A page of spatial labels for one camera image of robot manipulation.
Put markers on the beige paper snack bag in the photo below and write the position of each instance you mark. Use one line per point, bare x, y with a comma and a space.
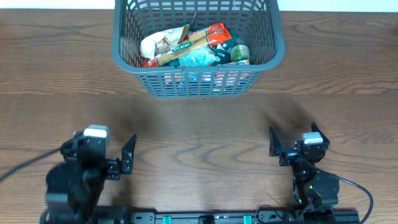
161, 42

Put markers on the green coffee sachet bag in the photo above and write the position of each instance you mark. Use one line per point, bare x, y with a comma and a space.
221, 50

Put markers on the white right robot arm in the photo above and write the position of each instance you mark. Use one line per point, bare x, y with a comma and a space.
315, 192

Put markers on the green lid jar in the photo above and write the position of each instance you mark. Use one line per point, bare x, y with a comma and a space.
240, 52

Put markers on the mint green snack packet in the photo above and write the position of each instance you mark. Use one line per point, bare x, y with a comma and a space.
201, 57

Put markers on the red spaghetti packet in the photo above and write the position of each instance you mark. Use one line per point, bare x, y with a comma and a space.
207, 36

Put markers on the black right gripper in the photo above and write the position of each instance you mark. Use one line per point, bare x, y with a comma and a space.
293, 154

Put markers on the colourful tissue multipack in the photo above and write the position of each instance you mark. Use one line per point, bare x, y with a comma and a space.
239, 62

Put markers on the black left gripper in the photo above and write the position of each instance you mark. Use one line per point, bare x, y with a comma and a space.
112, 168

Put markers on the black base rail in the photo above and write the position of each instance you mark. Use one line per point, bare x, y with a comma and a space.
120, 215

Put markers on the grey plastic lattice basket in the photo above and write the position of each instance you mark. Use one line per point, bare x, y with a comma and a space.
257, 23

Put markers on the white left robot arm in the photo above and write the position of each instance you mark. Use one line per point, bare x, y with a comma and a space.
74, 186

